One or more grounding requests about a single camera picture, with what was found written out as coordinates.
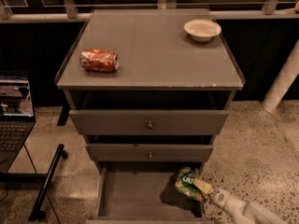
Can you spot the grey middle drawer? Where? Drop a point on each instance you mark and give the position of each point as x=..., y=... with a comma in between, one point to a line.
x=149, y=152

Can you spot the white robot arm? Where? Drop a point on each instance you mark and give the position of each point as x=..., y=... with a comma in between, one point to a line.
x=256, y=157

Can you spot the grey drawer cabinet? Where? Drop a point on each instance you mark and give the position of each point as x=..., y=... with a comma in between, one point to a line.
x=160, y=68

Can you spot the metal window railing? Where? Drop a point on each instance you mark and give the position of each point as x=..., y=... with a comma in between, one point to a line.
x=81, y=10

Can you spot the white paper bowl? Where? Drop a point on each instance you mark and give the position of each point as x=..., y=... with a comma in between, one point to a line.
x=202, y=30

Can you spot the black laptop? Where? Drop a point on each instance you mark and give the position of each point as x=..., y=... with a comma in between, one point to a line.
x=17, y=115

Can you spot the black laptop stand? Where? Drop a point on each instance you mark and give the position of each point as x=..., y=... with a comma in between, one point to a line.
x=42, y=179

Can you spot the grey open bottom drawer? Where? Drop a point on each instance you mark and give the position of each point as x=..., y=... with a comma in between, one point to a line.
x=144, y=196

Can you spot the crushed orange soda can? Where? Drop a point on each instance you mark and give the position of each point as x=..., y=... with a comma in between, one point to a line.
x=100, y=60

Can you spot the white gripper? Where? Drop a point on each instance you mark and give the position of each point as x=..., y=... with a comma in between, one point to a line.
x=220, y=199

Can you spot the grey top drawer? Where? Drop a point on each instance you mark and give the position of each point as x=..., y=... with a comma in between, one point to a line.
x=148, y=122

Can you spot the green rice chip bag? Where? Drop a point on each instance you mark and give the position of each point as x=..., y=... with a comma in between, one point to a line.
x=184, y=184

